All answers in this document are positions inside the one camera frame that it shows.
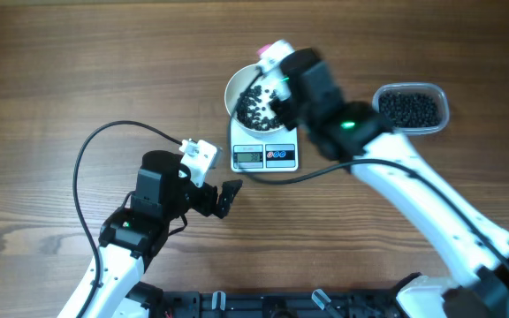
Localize pink scoop blue handle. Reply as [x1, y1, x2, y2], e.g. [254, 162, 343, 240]
[257, 44, 271, 57]

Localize clear plastic bean container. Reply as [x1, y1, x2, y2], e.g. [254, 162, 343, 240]
[372, 82, 450, 136]

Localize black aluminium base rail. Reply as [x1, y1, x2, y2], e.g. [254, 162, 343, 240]
[125, 273, 420, 318]

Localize white bowl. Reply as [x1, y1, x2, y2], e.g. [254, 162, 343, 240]
[224, 64, 285, 136]

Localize black beans in container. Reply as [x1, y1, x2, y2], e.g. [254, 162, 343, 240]
[378, 92, 441, 128]

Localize black beans in bowl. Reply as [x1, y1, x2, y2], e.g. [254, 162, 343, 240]
[235, 85, 283, 132]

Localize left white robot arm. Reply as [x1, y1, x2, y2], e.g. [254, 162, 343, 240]
[60, 150, 242, 317]

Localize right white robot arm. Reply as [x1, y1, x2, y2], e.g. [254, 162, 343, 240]
[259, 42, 509, 317]

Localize white digital kitchen scale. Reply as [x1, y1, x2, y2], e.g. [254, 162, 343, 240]
[230, 119, 300, 173]

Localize left black camera cable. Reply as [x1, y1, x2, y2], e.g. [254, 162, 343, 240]
[72, 120, 185, 318]

